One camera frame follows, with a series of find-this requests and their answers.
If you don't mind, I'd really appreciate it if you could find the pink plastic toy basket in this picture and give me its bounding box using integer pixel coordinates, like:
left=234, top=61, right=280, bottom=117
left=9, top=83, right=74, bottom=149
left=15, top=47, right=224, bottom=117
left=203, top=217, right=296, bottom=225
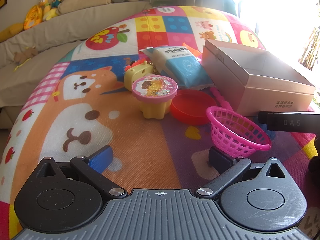
left=206, top=106, right=272, bottom=158

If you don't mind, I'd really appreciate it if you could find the pink plastic toy utensil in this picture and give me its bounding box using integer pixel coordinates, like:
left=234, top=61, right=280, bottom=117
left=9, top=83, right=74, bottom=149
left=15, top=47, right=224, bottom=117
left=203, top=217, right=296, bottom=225
left=210, top=87, right=233, bottom=111

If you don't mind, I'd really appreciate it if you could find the red plastic lid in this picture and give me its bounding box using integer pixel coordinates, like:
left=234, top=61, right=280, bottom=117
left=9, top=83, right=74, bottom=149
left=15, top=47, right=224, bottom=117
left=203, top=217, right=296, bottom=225
left=170, top=89, right=217, bottom=126

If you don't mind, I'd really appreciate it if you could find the yellow cup with pink lid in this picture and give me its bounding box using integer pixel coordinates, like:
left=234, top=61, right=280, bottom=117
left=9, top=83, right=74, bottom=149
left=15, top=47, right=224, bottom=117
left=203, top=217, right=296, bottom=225
left=131, top=75, right=178, bottom=120

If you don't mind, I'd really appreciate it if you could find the yellow toy camera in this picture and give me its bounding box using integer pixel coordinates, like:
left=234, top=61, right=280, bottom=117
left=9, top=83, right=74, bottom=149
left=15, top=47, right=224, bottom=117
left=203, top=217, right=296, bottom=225
left=124, top=59, right=156, bottom=91

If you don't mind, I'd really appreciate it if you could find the blue white cotton pad pack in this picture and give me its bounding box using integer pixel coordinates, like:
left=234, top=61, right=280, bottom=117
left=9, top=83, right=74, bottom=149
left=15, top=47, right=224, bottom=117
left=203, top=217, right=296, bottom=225
left=140, top=46, right=214, bottom=90

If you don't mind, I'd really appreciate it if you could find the colourful cartoon play mat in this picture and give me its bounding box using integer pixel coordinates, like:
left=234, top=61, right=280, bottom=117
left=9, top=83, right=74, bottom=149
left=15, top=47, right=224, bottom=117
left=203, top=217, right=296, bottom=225
left=1, top=6, right=319, bottom=239

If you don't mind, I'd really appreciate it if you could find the pink cardboard box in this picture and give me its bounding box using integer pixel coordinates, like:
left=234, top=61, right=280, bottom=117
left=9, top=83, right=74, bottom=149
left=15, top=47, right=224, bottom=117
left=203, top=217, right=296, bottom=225
left=201, top=40, right=315, bottom=116

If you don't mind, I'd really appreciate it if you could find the beige covered sofa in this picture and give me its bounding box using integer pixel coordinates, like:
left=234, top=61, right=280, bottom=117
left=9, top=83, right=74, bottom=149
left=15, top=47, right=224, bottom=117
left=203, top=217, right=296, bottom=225
left=1, top=1, right=151, bottom=129

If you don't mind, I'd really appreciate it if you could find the small brown plush toy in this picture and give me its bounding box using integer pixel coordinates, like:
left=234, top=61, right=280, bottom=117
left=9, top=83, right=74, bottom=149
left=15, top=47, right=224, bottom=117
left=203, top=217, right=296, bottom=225
left=14, top=47, right=38, bottom=65

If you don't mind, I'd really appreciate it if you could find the yellow banana plush pillow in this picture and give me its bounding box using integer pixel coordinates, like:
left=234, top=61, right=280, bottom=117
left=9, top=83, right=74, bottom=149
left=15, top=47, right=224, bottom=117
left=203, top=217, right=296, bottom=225
left=0, top=23, right=24, bottom=42

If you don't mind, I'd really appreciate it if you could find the yellow orange plush toy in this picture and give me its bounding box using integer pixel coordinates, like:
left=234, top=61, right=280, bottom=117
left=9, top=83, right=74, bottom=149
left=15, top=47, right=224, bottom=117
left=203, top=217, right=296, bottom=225
left=23, top=0, right=51, bottom=30

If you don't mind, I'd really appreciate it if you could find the doll with yellow outfit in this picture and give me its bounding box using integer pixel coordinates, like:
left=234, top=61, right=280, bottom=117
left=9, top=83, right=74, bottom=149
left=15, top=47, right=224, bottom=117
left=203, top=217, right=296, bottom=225
left=43, top=0, right=62, bottom=21

